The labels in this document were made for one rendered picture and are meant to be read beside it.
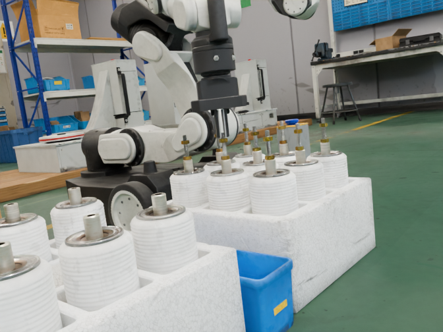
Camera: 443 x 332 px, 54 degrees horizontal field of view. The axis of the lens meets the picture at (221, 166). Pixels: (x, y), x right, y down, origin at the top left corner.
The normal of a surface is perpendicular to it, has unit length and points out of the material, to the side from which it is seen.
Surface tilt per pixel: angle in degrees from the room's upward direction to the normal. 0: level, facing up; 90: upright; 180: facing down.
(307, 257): 90
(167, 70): 114
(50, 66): 90
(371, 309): 0
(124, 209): 90
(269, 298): 92
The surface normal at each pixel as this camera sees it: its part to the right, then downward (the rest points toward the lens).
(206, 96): 0.13, 0.13
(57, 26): 0.80, -0.02
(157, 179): 0.47, -0.69
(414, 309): -0.11, -0.98
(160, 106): -0.62, 0.18
